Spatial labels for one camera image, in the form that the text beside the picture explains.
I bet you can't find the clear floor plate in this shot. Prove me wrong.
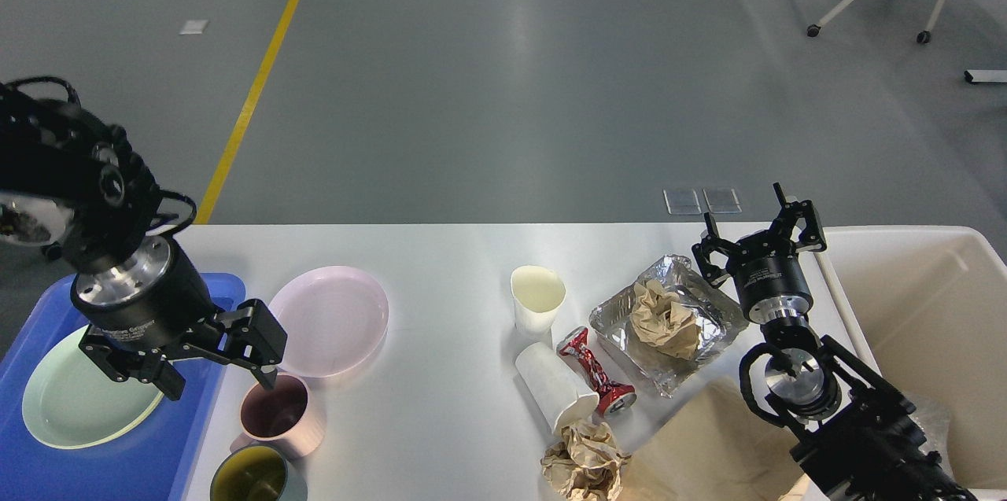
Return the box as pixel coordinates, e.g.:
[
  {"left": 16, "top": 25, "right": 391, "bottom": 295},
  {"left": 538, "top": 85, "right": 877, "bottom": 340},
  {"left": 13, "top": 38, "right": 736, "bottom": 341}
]
[
  {"left": 703, "top": 188, "right": 743, "bottom": 214},
  {"left": 664, "top": 188, "right": 703, "bottom": 216}
]

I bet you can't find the clear floor plate left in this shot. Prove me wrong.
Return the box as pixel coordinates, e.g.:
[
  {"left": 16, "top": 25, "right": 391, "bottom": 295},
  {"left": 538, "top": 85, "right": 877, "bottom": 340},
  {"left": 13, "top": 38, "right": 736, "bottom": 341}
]
[{"left": 664, "top": 188, "right": 703, "bottom": 216}]

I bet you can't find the crushed red soda can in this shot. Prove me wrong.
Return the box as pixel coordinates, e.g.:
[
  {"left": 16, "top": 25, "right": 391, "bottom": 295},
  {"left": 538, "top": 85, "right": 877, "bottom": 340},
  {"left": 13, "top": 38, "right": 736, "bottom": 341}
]
[{"left": 556, "top": 326, "right": 637, "bottom": 418}]

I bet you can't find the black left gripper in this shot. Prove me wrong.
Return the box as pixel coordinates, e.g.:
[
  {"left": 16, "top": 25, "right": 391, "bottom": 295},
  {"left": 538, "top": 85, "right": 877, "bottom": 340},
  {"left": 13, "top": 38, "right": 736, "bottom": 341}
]
[{"left": 71, "top": 236, "right": 287, "bottom": 401}]

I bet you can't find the blue plastic tray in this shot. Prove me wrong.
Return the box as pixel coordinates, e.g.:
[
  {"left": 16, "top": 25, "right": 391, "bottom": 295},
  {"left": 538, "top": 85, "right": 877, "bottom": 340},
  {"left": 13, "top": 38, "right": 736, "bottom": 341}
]
[{"left": 1, "top": 278, "right": 224, "bottom": 500}]

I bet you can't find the grey green mug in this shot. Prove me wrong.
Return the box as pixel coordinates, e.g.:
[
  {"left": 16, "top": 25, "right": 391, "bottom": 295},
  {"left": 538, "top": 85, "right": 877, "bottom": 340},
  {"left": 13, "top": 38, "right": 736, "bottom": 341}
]
[{"left": 208, "top": 444, "right": 308, "bottom": 500}]

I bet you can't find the white bar base right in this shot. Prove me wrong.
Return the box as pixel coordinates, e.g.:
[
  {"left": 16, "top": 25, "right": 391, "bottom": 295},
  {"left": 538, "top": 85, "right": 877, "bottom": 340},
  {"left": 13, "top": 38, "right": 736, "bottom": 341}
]
[{"left": 964, "top": 68, "right": 1007, "bottom": 84}]

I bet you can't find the pink plate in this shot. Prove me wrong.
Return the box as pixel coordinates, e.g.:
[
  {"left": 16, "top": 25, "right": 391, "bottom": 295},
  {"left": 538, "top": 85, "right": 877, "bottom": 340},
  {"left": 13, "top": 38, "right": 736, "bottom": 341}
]
[{"left": 269, "top": 266, "right": 389, "bottom": 378}]

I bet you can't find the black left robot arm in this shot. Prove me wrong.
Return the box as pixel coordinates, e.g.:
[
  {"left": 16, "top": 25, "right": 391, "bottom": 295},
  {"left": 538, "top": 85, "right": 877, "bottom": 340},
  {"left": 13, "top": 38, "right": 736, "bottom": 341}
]
[{"left": 1, "top": 76, "right": 287, "bottom": 400}]

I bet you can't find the pink ribbed mug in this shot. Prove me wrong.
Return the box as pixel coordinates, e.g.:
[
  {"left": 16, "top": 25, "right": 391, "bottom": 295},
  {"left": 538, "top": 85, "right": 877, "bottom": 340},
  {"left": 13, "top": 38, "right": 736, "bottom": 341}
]
[{"left": 229, "top": 373, "right": 327, "bottom": 459}]

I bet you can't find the lying white paper cup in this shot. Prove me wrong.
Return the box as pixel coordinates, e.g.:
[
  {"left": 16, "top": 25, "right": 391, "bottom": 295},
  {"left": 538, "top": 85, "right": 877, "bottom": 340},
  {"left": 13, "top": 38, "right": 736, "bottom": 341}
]
[{"left": 515, "top": 342, "right": 599, "bottom": 437}]

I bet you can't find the upright white paper cup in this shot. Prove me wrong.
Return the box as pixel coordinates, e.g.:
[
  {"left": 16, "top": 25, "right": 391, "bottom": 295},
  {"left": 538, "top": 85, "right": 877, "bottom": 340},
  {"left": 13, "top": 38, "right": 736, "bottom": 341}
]
[{"left": 510, "top": 265, "right": 567, "bottom": 337}]

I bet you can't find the crumpled brown paper ball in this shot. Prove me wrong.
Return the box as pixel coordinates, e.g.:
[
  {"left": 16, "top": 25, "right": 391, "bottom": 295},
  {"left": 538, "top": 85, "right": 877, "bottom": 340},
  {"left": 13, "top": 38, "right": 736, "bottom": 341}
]
[{"left": 540, "top": 421, "right": 632, "bottom": 500}]

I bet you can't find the flat brown paper sheet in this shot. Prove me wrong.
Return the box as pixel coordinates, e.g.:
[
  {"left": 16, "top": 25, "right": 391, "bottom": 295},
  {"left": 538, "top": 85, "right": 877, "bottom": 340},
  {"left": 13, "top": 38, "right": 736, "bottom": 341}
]
[{"left": 618, "top": 377, "right": 810, "bottom": 500}]

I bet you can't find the beige plastic bin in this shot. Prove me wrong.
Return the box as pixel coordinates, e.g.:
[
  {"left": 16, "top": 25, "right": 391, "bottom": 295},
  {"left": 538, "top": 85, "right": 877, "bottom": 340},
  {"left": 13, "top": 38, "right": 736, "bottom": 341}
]
[{"left": 817, "top": 226, "right": 1006, "bottom": 500}]

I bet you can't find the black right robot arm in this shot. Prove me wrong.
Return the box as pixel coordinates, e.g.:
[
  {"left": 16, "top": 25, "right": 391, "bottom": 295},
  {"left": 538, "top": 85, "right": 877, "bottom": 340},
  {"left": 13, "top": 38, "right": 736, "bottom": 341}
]
[{"left": 692, "top": 183, "right": 974, "bottom": 500}]

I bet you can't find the clear floor plate right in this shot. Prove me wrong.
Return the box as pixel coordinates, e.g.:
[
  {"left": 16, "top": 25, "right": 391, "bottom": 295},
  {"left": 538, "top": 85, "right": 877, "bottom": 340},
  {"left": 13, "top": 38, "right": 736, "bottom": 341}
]
[{"left": 703, "top": 188, "right": 743, "bottom": 214}]

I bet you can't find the light green plate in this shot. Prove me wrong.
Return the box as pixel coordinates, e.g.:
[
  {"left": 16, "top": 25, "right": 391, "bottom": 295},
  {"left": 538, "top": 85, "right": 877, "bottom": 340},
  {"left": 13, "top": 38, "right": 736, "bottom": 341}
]
[{"left": 21, "top": 326, "right": 164, "bottom": 450}]

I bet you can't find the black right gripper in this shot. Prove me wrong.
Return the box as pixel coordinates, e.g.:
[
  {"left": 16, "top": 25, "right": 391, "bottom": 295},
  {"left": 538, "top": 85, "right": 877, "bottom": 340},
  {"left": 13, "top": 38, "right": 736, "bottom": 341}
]
[{"left": 692, "top": 183, "right": 827, "bottom": 324}]

